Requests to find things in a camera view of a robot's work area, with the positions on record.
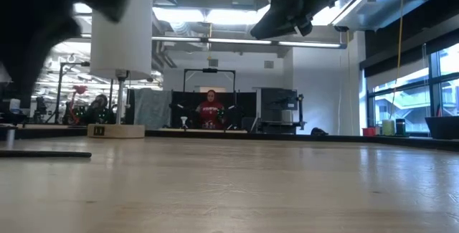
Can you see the grey cloth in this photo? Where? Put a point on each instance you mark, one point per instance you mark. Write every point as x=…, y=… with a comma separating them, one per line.
x=152, y=107

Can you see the red cup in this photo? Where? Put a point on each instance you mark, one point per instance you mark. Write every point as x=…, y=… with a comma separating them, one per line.
x=368, y=132

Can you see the black tumbler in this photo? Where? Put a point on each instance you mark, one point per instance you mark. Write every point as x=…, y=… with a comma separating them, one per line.
x=400, y=128

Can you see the black aluminium table frame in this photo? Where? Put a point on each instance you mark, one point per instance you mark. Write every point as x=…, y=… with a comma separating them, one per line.
x=287, y=137

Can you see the thin black makeup brush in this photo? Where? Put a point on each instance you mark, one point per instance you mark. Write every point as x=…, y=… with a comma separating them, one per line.
x=43, y=154

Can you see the black bin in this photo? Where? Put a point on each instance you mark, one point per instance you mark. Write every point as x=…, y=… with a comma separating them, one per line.
x=443, y=127

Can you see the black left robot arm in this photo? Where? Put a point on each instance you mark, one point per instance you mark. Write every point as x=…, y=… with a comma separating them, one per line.
x=32, y=28

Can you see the long ceiling light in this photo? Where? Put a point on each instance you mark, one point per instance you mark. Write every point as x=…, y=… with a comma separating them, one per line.
x=240, y=41

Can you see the black tripod stand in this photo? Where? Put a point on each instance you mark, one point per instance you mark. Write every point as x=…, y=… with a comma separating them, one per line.
x=61, y=79

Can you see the red stand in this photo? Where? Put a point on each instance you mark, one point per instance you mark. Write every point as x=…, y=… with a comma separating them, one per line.
x=79, y=89

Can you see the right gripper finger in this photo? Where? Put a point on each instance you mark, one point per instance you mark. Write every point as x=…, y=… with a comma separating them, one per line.
x=305, y=28
x=276, y=18

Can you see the background black robot arm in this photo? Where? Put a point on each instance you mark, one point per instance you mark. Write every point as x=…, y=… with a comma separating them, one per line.
x=300, y=111

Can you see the black camera gantry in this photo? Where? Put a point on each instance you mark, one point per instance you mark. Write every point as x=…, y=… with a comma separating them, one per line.
x=209, y=70

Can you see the person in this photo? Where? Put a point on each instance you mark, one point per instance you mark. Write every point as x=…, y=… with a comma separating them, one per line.
x=209, y=111
x=100, y=109

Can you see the black backdrop panel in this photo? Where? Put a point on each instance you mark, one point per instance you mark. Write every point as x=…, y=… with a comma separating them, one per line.
x=244, y=107

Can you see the pale green cup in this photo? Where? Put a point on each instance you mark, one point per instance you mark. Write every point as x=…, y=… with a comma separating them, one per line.
x=388, y=128

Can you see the white cup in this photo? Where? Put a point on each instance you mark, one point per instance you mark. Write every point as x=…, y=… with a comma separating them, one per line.
x=15, y=105

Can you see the black dome object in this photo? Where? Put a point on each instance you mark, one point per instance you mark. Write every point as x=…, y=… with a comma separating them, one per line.
x=319, y=132

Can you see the white lamp with wooden base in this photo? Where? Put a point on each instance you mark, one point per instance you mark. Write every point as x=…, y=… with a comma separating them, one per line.
x=122, y=39

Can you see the silver air duct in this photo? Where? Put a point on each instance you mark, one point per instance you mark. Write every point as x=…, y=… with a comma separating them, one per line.
x=380, y=7

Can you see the window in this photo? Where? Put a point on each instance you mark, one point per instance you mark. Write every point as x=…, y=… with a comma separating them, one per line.
x=409, y=107

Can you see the small white stand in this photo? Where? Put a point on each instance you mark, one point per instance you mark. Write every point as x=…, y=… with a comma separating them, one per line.
x=184, y=119

